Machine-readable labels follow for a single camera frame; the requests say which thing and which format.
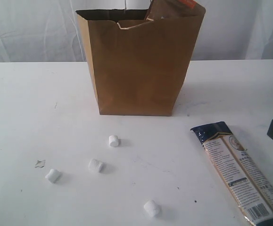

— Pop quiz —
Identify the white marshmallow upper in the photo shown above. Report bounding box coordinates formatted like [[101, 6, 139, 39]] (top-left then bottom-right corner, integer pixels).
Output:
[[108, 135, 119, 147]]

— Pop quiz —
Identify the brown kraft pouch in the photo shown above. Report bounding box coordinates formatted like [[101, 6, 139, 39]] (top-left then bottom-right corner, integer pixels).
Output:
[[145, 0, 206, 21]]

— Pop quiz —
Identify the large brown paper bag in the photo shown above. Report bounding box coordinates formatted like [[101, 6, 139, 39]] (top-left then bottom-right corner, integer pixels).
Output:
[[76, 4, 206, 116]]

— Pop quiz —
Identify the white marshmallow lower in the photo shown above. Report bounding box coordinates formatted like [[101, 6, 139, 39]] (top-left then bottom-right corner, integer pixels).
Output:
[[143, 200, 161, 217]]

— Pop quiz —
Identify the white marshmallow middle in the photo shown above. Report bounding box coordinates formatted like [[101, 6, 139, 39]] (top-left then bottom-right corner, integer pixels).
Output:
[[88, 159, 104, 173]]

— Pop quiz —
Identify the white marshmallow left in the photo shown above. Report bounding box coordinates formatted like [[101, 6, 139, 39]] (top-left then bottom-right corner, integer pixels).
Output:
[[45, 169, 61, 183]]

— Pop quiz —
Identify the long noodle package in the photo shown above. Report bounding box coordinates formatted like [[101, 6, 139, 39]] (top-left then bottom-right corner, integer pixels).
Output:
[[191, 121, 273, 226]]

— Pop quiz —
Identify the torn paper scrap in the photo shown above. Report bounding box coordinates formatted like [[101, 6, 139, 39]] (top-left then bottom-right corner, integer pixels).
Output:
[[35, 160, 46, 168]]

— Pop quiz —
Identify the white marshmallow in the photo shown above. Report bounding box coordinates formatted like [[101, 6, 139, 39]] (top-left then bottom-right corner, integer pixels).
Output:
[[45, 169, 61, 183], [108, 135, 119, 147], [88, 159, 104, 173], [143, 200, 161, 217]]

